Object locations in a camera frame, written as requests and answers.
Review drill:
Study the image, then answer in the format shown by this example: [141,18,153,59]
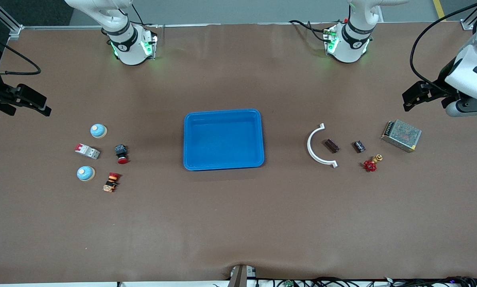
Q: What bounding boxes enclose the metal mesh power supply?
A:
[381,119,422,153]

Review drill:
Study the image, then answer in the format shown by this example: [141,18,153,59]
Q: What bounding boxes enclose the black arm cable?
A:
[0,31,41,76]
[410,3,477,96]

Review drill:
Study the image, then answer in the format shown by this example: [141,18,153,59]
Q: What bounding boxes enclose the black cable tangle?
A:
[258,276,386,287]

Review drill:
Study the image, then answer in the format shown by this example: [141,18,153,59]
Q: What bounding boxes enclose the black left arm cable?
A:
[410,3,477,96]

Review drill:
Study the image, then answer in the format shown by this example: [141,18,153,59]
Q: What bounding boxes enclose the red mushroom button black body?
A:
[115,144,130,165]

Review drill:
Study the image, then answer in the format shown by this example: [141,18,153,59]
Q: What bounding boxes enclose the blue plastic tray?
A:
[183,108,265,171]

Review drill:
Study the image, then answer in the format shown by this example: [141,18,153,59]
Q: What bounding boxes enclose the aluminium frame profile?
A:
[0,2,24,38]
[461,0,477,31]

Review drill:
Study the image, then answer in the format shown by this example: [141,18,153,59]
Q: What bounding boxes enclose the black left base cable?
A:
[289,19,331,43]

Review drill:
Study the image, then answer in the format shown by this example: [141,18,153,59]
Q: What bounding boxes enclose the metal mount bracket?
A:
[230,264,257,287]

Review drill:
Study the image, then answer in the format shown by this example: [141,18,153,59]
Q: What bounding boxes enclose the black cable coil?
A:
[442,276,477,287]

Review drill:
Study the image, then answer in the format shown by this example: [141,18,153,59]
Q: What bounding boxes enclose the black right base cable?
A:
[131,3,161,29]

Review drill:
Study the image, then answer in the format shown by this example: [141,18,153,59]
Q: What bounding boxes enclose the brown table mat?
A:
[0,22,477,284]

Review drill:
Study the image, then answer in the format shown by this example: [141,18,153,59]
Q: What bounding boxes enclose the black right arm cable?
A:
[0,31,41,76]

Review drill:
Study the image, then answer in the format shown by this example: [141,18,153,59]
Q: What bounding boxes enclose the black base cable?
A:
[289,19,331,43]
[131,3,161,29]

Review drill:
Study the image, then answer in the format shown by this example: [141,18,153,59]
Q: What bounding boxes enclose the white curved plastic bracket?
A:
[307,123,338,169]

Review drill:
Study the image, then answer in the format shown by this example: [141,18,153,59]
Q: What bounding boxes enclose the white red circuit breaker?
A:
[75,143,101,160]

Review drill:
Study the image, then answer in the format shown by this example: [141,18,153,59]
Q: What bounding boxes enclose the red orange push button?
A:
[103,172,121,193]

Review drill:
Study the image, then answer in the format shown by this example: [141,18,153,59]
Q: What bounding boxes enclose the brass valve red handle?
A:
[362,154,383,173]

